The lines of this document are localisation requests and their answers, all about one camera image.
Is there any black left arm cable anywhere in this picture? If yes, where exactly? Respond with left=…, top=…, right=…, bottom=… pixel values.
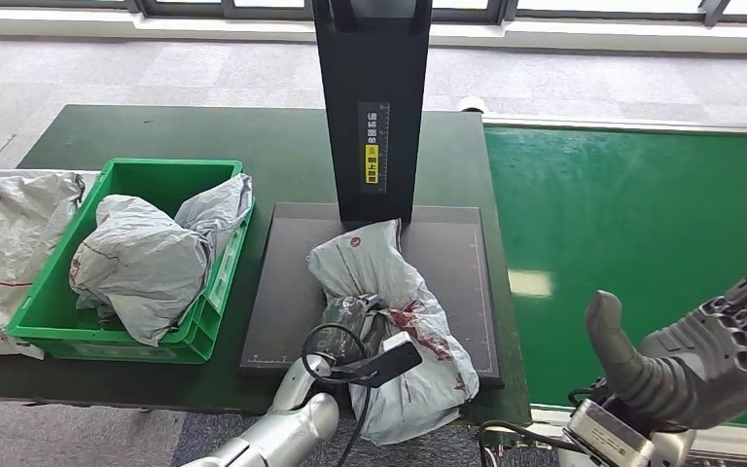
left=301, top=322, right=374, bottom=467

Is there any window with dark frame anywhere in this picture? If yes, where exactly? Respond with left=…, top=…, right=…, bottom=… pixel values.
left=0, top=0, right=747, bottom=25

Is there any grey poly mailer parcel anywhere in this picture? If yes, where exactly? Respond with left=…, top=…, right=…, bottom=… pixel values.
left=175, top=173, right=254, bottom=259
left=69, top=194, right=215, bottom=348

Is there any large crumpled white sack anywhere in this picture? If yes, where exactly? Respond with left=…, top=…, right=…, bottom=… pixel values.
left=0, top=168, right=101, bottom=359

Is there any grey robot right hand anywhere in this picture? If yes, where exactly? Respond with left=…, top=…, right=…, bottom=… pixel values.
left=584, top=256, right=747, bottom=432

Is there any black inbound scanner machine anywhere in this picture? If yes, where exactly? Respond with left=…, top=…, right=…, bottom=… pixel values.
left=239, top=0, right=504, bottom=388

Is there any grey parcel with red print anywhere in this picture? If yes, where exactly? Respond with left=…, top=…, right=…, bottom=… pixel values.
left=306, top=219, right=481, bottom=448

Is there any white window sill ledge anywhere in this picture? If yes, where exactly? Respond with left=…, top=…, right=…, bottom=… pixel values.
left=0, top=6, right=747, bottom=56

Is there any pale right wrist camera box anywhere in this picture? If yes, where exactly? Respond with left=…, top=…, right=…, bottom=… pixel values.
left=563, top=398, right=658, bottom=467

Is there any yellow and black label sticker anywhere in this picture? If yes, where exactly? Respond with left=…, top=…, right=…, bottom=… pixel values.
left=358, top=101, right=391, bottom=195

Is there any green plastic crate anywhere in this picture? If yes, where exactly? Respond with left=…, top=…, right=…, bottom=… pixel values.
left=6, top=158, right=256, bottom=366

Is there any dark green table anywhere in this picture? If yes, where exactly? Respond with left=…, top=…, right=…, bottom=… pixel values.
left=0, top=104, right=533, bottom=427

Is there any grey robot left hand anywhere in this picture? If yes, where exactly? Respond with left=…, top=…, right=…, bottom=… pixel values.
left=318, top=293, right=391, bottom=366

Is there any aluminium conveyor frame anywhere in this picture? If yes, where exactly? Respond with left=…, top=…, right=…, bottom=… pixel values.
left=470, top=112, right=747, bottom=467

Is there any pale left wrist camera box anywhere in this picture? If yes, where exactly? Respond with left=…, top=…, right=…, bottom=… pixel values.
left=335, top=332, right=424, bottom=389

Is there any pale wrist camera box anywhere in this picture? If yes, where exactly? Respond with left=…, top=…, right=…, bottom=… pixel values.
left=563, top=398, right=658, bottom=467
left=335, top=332, right=424, bottom=389

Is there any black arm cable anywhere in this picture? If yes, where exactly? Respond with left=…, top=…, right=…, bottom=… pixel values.
left=301, top=322, right=374, bottom=467
left=476, top=379, right=607, bottom=467

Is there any green conveyor belt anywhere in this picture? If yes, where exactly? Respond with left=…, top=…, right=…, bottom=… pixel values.
left=483, top=126, right=747, bottom=430

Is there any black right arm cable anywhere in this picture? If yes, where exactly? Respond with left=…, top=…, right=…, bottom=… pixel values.
left=476, top=379, right=607, bottom=467

